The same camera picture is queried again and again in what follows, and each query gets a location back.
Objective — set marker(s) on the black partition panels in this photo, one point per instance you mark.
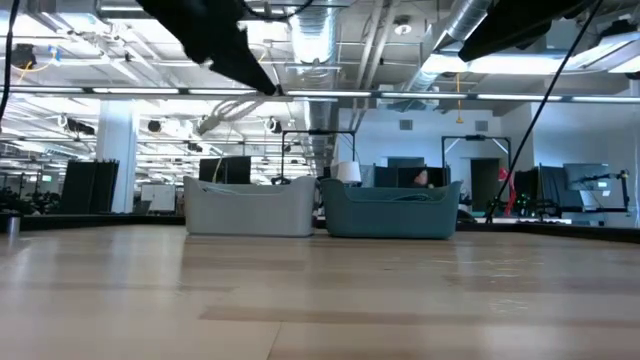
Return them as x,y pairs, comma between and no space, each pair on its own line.
90,187

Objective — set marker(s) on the dark partition screens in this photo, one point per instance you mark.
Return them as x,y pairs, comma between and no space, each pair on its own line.
390,176

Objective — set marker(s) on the whiteboard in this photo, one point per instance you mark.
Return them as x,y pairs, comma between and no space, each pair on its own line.
159,197

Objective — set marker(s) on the small metal cylinder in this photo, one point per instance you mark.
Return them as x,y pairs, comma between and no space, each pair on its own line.
13,227

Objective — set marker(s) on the white plastic bin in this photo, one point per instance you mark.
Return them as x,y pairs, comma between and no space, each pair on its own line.
250,210

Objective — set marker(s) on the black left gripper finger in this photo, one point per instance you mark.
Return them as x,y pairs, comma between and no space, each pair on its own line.
245,62

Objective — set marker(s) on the round ceiling sensor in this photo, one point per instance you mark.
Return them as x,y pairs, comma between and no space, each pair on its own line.
402,27

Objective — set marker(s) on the dark door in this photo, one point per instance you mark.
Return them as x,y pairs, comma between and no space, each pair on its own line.
485,185

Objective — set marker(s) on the person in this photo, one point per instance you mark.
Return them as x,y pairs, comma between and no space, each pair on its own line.
422,179

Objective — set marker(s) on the ribbed silver duct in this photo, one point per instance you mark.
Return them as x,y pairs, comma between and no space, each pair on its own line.
314,40

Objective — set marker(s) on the black aluminium table frame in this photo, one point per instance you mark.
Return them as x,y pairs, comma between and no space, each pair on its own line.
75,222

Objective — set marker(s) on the white pillar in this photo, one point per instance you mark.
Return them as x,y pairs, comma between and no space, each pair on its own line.
117,150

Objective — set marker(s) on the black pole stand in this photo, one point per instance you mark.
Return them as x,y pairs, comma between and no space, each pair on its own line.
624,192

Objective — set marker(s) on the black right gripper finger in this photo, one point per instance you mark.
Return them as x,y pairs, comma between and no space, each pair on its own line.
505,30

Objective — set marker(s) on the black monitor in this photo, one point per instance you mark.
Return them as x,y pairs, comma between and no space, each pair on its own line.
235,170

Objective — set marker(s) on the smooth silver duct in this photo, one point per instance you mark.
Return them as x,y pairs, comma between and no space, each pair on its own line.
450,25

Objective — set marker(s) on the teal plastic bin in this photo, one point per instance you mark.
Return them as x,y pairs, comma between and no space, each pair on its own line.
390,217

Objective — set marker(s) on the black stand frame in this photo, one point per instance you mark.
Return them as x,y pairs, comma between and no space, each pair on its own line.
320,132
475,137

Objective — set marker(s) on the red figure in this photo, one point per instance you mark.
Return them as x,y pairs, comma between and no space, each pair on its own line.
505,175

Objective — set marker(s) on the white lampshade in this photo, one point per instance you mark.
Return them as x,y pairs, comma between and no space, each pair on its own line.
348,171

